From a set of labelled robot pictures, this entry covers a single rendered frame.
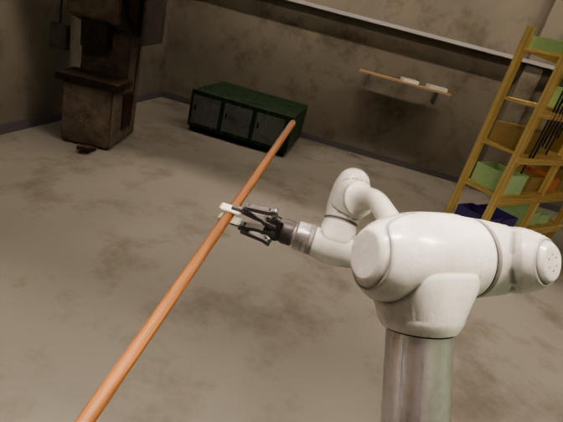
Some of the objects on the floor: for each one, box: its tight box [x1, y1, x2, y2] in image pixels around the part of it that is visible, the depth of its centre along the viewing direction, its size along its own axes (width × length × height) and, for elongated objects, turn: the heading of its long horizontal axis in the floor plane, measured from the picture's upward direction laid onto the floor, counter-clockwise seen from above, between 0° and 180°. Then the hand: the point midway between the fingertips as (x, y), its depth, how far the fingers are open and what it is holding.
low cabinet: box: [188, 81, 308, 157], centre depth 752 cm, size 175×159×68 cm
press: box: [49, 0, 168, 152], centre depth 510 cm, size 135×120×261 cm
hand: (230, 213), depth 126 cm, fingers closed on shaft, 3 cm apart
